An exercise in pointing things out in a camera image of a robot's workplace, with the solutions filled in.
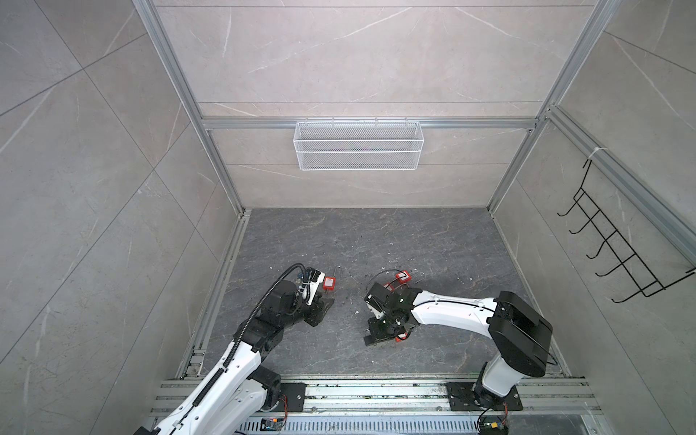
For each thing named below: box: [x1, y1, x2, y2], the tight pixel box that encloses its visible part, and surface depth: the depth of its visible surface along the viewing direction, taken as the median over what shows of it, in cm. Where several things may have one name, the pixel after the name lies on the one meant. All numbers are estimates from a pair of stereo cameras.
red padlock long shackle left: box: [322, 265, 343, 291], surface depth 97 cm
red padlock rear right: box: [395, 270, 413, 285], surface depth 98 cm
